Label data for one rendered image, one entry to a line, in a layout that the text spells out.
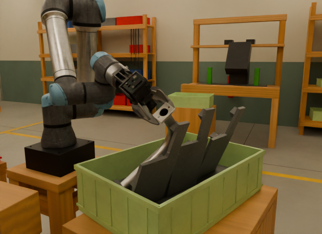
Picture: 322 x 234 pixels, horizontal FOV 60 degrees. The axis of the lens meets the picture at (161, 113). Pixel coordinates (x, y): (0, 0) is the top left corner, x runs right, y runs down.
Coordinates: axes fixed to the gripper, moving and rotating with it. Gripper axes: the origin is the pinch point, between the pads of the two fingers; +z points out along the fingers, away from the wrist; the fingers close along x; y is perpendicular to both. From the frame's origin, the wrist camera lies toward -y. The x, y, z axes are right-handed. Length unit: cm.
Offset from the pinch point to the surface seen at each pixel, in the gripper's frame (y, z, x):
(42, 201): -31, -34, -55
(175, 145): -7.6, 5.0, -3.4
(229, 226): -33.4, 25.8, -8.3
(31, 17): -309, -764, 36
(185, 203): -12.2, 17.4, -13.2
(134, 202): -6.5, 8.9, -22.7
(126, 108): -406, -368, 36
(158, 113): 2.0, -0.4, -1.1
